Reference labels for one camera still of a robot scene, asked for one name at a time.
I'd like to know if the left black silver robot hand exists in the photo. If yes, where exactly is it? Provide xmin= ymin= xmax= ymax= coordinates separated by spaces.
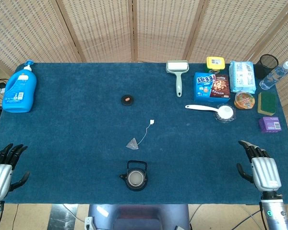
xmin=0 ymin=143 xmax=31 ymax=201

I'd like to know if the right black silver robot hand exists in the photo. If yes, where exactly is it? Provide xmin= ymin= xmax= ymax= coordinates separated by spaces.
xmin=237 ymin=140 xmax=283 ymax=192

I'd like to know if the tea bag with string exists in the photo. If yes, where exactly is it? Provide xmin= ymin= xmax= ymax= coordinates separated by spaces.
xmin=125 ymin=118 xmax=156 ymax=151

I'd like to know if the black teapot lid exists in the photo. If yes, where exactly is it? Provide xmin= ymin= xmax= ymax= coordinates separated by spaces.
xmin=120 ymin=94 xmax=135 ymax=106

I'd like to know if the purple small box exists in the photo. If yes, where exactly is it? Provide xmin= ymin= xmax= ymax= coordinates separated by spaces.
xmin=258 ymin=116 xmax=282 ymax=134

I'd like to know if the green yellow sponge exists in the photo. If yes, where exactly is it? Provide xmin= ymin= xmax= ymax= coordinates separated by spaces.
xmin=257 ymin=92 xmax=277 ymax=116

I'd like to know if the white dish brush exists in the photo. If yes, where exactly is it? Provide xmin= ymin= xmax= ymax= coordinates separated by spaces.
xmin=184 ymin=104 xmax=237 ymax=124

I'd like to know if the orange jelly cup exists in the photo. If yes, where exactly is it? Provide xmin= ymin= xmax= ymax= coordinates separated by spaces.
xmin=234 ymin=91 xmax=256 ymax=110

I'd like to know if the blue table cloth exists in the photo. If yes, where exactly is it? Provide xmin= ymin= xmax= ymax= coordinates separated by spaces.
xmin=0 ymin=62 xmax=288 ymax=206

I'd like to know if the blue detergent pump bottle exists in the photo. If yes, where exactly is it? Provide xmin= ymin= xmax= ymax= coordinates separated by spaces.
xmin=1 ymin=60 xmax=37 ymax=113

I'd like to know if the clear water bottle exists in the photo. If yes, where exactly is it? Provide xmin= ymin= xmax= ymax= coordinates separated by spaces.
xmin=259 ymin=60 xmax=288 ymax=90

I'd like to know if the light blue wipes pack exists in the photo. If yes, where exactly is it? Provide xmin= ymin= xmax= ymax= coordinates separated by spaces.
xmin=228 ymin=60 xmax=257 ymax=94

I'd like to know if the blue cookie box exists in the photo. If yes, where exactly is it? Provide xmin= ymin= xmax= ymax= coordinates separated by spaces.
xmin=193 ymin=72 xmax=231 ymax=104

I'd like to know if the black mesh pen cup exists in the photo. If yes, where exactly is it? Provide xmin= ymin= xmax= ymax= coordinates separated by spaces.
xmin=254 ymin=54 xmax=279 ymax=80

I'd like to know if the yellow lidded container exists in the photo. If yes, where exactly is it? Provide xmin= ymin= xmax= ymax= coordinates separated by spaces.
xmin=205 ymin=56 xmax=226 ymax=73

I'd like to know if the green lint roller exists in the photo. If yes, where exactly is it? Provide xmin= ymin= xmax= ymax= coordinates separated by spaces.
xmin=166 ymin=60 xmax=190 ymax=98

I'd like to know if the blue grey robot torso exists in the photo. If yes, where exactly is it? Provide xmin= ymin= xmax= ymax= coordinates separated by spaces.
xmin=87 ymin=204 xmax=191 ymax=230

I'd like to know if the bamboo folding screen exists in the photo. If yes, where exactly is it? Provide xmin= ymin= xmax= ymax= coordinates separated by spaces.
xmin=0 ymin=0 xmax=288 ymax=135

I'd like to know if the black teapot with handle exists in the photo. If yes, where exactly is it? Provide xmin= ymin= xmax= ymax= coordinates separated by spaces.
xmin=119 ymin=160 xmax=148 ymax=192

